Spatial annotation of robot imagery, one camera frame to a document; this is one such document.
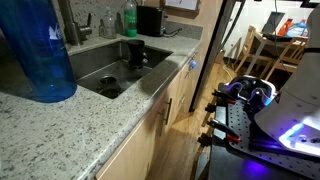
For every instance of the tall black cup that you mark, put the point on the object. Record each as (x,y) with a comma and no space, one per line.
(136,53)

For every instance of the blue transparent water bottle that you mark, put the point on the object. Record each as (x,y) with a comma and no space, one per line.
(36,56)

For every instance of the blue cabinet child lock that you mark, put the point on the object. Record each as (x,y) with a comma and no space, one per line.
(193,65)

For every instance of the steel kitchen faucet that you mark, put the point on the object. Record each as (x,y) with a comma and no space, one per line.
(70,23)

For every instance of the orange detergent bottle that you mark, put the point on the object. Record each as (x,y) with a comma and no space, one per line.
(285,28)

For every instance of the black robot cart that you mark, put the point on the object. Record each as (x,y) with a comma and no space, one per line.
(226,166)

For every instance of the dark metal door post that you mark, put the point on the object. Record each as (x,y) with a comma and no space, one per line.
(210,56)

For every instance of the black kitchen appliance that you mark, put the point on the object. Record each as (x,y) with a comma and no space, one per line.
(150,20)

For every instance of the green soap bottle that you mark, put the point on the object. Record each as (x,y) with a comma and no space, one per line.
(130,20)

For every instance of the wooden chair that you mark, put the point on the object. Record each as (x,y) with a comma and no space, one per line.
(248,40)
(290,55)

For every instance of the white headset device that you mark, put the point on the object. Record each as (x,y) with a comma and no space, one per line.
(266,87)

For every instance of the black perforated mounting board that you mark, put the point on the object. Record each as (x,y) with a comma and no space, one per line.
(238,123)

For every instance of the clear plastic bottle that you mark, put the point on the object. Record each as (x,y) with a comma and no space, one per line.
(110,28)

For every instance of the round dark metal strainer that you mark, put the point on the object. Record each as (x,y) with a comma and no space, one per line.
(108,92)

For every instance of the stainless steel sink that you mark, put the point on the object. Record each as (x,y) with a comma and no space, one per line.
(130,76)

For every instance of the grey laptop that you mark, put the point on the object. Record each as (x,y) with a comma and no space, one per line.
(273,21)

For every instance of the wooden dining table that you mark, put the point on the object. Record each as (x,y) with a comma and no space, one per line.
(256,55)

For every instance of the blue detergent jug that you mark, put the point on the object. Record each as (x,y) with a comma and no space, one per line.
(296,30)

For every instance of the wooden picture frame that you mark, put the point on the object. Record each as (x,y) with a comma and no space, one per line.
(181,4)

